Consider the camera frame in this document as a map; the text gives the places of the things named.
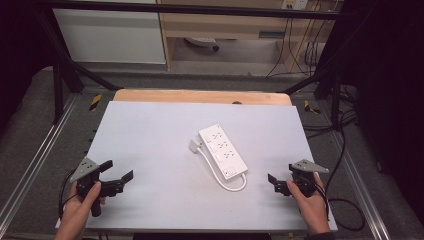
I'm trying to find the aluminium rail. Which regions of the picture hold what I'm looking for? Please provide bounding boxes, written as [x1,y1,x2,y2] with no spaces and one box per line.
[0,94,82,228]
[328,128,392,240]

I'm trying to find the wooden desk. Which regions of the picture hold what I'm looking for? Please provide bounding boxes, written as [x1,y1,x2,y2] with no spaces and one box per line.
[156,0,338,72]

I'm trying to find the white plug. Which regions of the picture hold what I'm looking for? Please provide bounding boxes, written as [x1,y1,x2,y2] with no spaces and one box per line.
[188,138,204,154]

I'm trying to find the white wall socket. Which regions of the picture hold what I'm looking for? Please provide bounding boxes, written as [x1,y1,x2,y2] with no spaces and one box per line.
[280,0,310,11]

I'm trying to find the white device under desk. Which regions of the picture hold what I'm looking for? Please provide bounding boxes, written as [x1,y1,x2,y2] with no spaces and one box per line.
[184,36,221,52]

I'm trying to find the white cabinet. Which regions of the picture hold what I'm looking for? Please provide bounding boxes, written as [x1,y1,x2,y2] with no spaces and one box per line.
[52,7,167,65]

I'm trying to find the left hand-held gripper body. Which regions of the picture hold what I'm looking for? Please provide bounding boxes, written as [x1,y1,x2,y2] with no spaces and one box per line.
[69,157,126,218]

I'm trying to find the black metal frame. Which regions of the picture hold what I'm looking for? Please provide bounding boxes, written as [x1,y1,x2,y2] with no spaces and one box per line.
[33,0,353,125]

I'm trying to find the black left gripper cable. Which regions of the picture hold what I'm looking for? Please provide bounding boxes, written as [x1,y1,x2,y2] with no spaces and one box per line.
[57,168,79,220]

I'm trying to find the wooden table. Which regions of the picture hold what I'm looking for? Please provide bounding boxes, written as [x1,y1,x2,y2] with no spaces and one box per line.
[112,88,293,107]

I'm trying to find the white power strip cable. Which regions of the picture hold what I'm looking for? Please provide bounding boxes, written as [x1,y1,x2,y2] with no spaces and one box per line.
[195,147,248,193]

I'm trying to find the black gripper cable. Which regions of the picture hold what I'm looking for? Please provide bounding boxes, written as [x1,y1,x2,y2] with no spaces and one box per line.
[313,126,367,232]
[57,168,79,220]

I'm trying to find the person's right hand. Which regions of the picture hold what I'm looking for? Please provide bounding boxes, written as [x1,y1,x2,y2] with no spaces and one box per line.
[286,172,332,236]

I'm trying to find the bundle of black floor cables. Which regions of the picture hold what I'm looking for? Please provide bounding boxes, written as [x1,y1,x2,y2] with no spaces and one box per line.
[301,83,359,140]

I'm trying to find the white power strip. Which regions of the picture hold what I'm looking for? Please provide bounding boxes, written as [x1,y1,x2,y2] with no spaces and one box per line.
[197,123,250,181]

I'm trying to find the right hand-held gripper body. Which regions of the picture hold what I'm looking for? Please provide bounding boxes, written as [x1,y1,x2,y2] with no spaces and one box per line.
[273,158,330,198]

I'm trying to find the person's left hand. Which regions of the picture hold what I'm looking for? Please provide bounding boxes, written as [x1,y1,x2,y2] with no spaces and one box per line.
[54,180,107,240]

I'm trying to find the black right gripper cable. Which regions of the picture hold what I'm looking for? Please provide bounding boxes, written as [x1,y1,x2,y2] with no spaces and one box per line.
[313,126,367,232]

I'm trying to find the hanging desk cables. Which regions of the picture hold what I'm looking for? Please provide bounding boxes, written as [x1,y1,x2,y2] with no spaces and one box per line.
[265,13,329,78]

